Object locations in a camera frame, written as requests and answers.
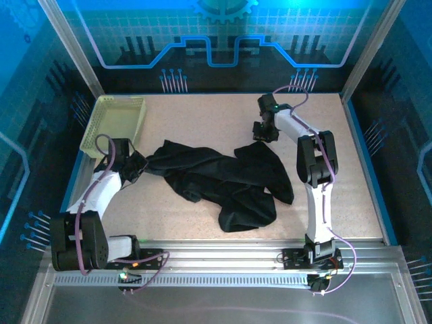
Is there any black t-shirt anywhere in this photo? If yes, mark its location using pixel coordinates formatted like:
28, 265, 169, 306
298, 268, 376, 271
145, 139, 295, 233

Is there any pale green perforated plastic basket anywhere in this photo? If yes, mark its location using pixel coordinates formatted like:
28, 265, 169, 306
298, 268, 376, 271
79, 95, 147, 161

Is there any black connector box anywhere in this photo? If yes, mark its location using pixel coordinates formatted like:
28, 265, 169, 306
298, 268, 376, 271
307, 273, 333, 297
117, 271, 143, 293

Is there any grey metal panel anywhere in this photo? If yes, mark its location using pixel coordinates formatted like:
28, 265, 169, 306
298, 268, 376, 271
20, 290, 426, 324

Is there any purple cable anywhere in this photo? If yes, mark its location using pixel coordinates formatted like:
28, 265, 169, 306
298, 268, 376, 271
76, 134, 171, 295
272, 84, 358, 297

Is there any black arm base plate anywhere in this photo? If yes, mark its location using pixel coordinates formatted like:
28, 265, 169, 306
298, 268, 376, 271
281, 248, 344, 271
103, 248, 165, 271

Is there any aluminium frame post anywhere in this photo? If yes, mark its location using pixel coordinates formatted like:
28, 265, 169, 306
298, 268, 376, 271
340, 0, 408, 104
36, 0, 106, 99

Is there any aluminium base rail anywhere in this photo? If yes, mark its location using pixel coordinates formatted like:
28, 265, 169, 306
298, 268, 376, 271
43, 238, 406, 275

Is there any slotted metal cable duct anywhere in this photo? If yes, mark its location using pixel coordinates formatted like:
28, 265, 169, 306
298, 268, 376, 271
53, 273, 313, 288

